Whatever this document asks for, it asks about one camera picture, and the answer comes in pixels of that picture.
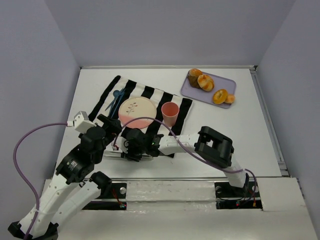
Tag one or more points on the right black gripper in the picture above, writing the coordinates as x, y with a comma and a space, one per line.
130, 146

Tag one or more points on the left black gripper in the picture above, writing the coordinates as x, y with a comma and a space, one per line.
110, 122

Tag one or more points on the metal tongs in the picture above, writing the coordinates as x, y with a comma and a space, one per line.
119, 154

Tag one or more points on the orange bagel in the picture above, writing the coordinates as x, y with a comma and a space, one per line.
220, 96

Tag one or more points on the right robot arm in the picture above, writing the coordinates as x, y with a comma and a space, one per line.
209, 145

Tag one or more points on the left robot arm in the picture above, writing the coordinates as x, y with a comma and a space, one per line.
72, 170

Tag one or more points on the cream and pink plate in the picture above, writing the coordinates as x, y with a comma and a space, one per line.
136, 107

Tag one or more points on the black white striped placemat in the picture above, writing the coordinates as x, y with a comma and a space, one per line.
134, 89

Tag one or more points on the blue spoon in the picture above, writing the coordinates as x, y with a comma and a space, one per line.
115, 94

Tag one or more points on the blue knife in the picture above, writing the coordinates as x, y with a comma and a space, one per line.
119, 101

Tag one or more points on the blue fork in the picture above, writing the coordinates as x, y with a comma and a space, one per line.
111, 109

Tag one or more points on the pink cup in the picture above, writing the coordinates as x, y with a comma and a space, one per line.
170, 111

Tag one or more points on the dark brown pastry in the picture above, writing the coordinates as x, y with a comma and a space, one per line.
193, 81

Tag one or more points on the top glazed bun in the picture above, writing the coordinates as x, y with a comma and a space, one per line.
195, 72

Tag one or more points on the glazed round bun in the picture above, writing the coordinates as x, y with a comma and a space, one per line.
206, 82

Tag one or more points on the small round bun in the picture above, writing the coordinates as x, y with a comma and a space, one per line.
230, 99

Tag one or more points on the lavender tray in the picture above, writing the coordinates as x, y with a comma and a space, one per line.
207, 97

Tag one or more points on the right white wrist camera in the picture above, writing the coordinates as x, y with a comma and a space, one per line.
119, 144

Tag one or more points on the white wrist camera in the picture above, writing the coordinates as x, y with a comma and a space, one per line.
119, 144
81, 122

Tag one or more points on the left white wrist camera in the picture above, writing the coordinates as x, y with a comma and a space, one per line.
81, 122

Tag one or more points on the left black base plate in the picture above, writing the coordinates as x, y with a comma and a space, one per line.
114, 200

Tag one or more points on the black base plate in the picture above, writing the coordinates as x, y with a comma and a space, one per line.
232, 198
114, 200

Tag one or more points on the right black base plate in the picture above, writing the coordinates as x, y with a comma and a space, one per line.
232, 198

